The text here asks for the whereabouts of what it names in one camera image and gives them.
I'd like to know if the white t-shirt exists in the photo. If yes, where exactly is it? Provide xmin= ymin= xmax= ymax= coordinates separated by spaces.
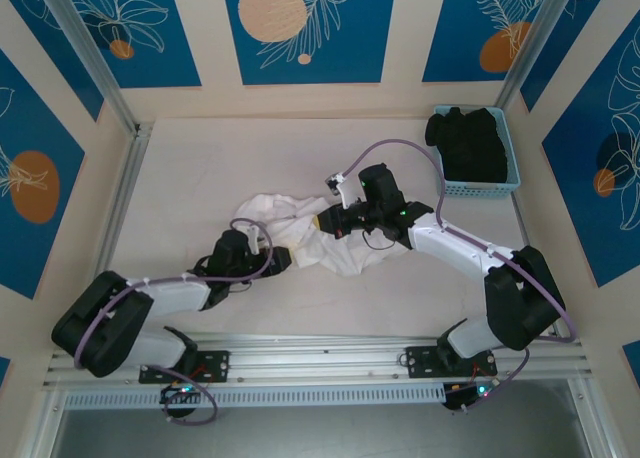
xmin=234 ymin=192 xmax=401 ymax=279

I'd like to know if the light blue plastic basket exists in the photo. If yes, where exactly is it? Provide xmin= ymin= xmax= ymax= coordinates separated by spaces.
xmin=432 ymin=104 xmax=522 ymax=200

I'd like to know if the black clothing pile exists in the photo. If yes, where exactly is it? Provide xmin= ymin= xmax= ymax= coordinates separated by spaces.
xmin=424 ymin=106 xmax=510 ymax=184

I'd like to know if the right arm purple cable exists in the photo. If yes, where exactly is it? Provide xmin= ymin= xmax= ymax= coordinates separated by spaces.
xmin=342 ymin=138 xmax=579 ymax=415

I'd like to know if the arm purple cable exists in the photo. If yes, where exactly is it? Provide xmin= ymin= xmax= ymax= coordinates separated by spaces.
xmin=342 ymin=138 xmax=579 ymax=415
xmin=73 ymin=218 xmax=274 ymax=424

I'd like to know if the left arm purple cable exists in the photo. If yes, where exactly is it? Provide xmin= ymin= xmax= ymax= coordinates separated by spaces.
xmin=73 ymin=218 xmax=274 ymax=424

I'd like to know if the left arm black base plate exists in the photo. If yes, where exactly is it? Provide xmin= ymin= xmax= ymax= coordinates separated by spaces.
xmin=137 ymin=350 xmax=232 ymax=384

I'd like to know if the long aluminium base rail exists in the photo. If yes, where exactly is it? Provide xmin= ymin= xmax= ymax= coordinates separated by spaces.
xmin=42 ymin=331 xmax=594 ymax=389

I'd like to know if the white slotted cable duct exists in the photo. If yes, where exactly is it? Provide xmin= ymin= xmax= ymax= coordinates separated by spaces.
xmin=63 ymin=383 xmax=447 ymax=410

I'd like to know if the blue floral wall panel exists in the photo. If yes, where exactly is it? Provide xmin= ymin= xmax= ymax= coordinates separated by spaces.
xmin=49 ymin=0 xmax=203 ymax=90
xmin=221 ymin=0 xmax=399 ymax=86
xmin=542 ymin=15 xmax=640 ymax=288
xmin=422 ymin=0 xmax=566 ymax=84
xmin=519 ymin=0 xmax=640 ymax=113
xmin=0 ymin=50 xmax=87 ymax=300
xmin=0 ymin=0 xmax=105 ymax=123

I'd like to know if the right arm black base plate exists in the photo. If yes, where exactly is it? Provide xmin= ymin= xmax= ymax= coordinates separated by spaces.
xmin=404 ymin=345 xmax=500 ymax=380

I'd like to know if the aluminium corner post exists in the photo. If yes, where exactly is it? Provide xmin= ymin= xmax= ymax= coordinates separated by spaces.
xmin=34 ymin=0 xmax=141 ymax=135
xmin=493 ymin=0 xmax=585 ymax=113

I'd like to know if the aluminium frame leg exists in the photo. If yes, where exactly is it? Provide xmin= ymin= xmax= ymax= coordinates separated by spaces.
xmin=22 ymin=387 xmax=69 ymax=458
xmin=567 ymin=377 xmax=619 ymax=458

